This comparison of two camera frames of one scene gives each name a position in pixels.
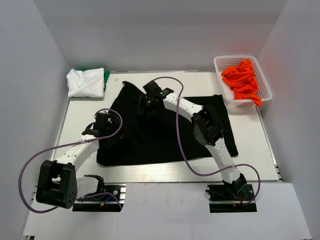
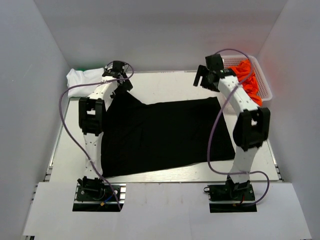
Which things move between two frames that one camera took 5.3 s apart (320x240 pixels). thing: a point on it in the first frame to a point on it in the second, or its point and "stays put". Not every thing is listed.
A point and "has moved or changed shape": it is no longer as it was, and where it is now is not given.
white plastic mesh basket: (264, 90) stays put
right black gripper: (143, 101) to (202, 71)
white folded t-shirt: (89, 83) stays put
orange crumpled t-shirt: (241, 79) stays put
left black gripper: (112, 125) to (127, 85)
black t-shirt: (166, 137) has moved or changed shape
